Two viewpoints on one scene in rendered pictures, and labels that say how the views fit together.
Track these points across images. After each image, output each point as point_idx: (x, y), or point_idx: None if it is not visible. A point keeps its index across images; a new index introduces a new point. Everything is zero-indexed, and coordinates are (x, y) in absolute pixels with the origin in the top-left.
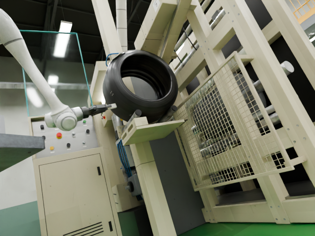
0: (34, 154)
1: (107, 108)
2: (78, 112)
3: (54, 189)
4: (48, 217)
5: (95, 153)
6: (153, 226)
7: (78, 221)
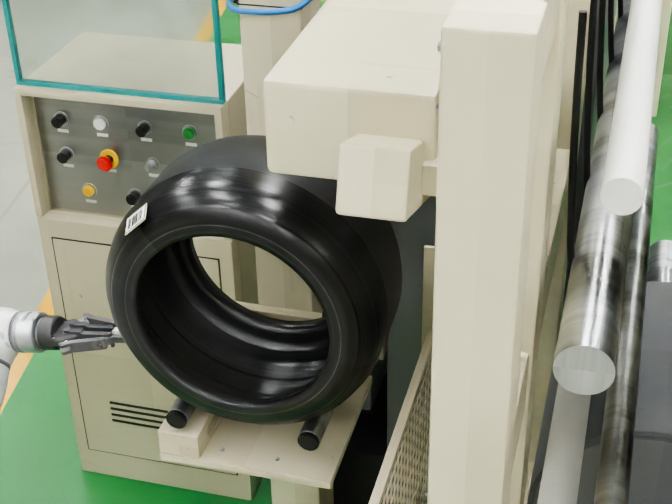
0: (42, 201)
1: (112, 345)
2: (26, 346)
3: (90, 307)
4: (79, 358)
5: (206, 256)
6: None
7: (146, 393)
